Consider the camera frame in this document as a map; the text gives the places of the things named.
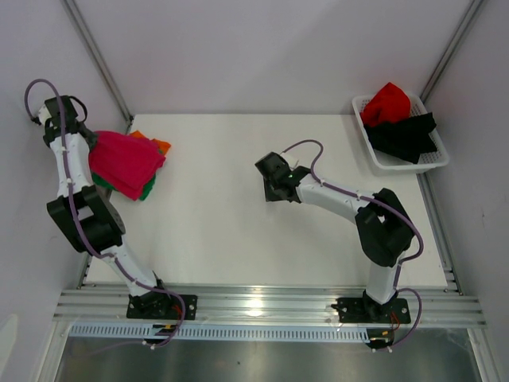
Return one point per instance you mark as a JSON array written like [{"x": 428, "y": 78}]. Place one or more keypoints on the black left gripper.
[{"x": 92, "y": 139}]

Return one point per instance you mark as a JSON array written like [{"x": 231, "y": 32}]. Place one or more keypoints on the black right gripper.
[{"x": 270, "y": 185}]

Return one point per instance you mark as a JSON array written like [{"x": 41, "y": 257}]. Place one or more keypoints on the pink t shirt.
[{"x": 115, "y": 152}]

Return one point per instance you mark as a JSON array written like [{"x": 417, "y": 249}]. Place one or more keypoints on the orange t shirt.
[{"x": 162, "y": 146}]

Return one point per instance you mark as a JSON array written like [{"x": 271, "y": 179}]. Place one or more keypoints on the green t shirt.
[{"x": 134, "y": 185}]

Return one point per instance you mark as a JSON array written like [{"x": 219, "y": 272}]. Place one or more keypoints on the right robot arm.
[{"x": 381, "y": 222}]

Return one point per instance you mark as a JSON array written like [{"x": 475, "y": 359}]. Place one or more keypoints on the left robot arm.
[{"x": 87, "y": 219}]

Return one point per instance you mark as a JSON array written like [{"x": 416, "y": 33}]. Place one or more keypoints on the white plastic basket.
[{"x": 384, "y": 164}]

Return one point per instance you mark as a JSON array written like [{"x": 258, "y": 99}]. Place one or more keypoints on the black t shirt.
[{"x": 406, "y": 140}]

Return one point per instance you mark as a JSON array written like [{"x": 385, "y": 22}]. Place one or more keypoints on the red t shirt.
[{"x": 389, "y": 105}]

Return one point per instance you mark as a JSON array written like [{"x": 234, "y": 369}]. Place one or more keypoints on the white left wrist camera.
[{"x": 43, "y": 115}]

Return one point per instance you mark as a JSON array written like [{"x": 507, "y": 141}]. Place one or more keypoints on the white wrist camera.
[
  {"x": 43, "y": 115},
  {"x": 290, "y": 160}
]

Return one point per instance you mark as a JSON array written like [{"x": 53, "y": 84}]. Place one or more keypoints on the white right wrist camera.
[{"x": 290, "y": 160}]

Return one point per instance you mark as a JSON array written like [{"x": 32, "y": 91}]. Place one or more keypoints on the left aluminium corner post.
[{"x": 88, "y": 41}]

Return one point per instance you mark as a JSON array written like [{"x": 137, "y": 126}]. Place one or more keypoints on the aluminium corner post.
[
  {"x": 458, "y": 37},
  {"x": 88, "y": 41}
]

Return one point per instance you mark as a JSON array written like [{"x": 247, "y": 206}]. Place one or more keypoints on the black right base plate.
[{"x": 358, "y": 310}]

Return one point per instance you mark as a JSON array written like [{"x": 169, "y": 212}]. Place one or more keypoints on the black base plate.
[
  {"x": 358, "y": 310},
  {"x": 154, "y": 306}
]

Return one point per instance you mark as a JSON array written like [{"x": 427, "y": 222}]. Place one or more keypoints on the white slotted cable duct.
[{"x": 328, "y": 334}]

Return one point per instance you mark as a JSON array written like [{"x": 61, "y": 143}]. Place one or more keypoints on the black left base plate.
[{"x": 154, "y": 306}]

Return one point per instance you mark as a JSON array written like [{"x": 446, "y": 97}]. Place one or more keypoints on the aluminium front rail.
[{"x": 267, "y": 305}]

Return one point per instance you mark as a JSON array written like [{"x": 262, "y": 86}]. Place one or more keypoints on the right aluminium corner post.
[{"x": 458, "y": 37}]

